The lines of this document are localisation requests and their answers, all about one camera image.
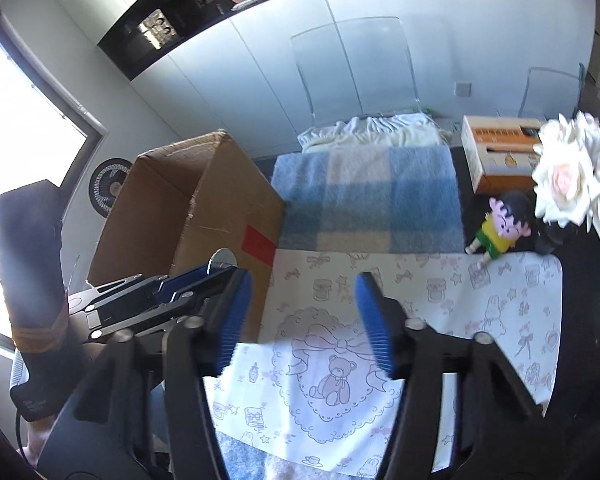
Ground silver metal spoon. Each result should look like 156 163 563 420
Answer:
207 247 237 275

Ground large cardboard box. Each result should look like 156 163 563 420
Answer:
86 131 285 342

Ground white printed placemat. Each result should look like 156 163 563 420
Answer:
207 249 564 479

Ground blue plaid blanket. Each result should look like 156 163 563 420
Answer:
212 146 464 479

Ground cartoon boy figurine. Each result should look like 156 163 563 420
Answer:
465 191 532 270

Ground black vase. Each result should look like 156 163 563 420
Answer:
534 222 579 256

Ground orange white carton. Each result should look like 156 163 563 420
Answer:
460 116 543 196

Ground white rose bouquet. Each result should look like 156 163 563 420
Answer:
531 112 600 240

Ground clear acrylic chair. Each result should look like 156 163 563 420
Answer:
291 16 422 127

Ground black wall fan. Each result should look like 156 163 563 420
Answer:
87 158 132 218

